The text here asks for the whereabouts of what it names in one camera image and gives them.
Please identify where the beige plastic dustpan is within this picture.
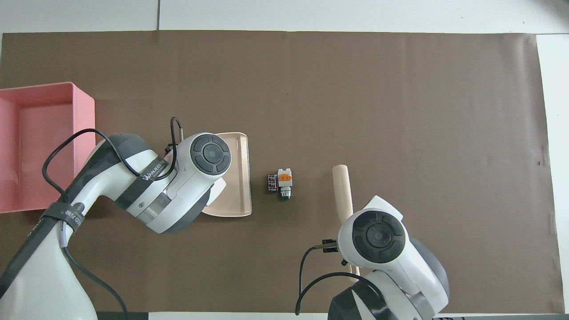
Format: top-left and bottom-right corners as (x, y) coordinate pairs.
(201, 132), (252, 217)

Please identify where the black cable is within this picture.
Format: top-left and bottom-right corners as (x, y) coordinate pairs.
(295, 239), (383, 316)
(42, 116), (184, 320)

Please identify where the pink plastic bin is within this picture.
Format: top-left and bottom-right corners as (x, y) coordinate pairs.
(0, 82), (96, 214)

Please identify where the white orange push-button switch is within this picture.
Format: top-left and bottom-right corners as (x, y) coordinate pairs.
(277, 168), (293, 202)

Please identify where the beige brush handle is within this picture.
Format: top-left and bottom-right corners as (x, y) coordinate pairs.
(332, 164), (361, 283)

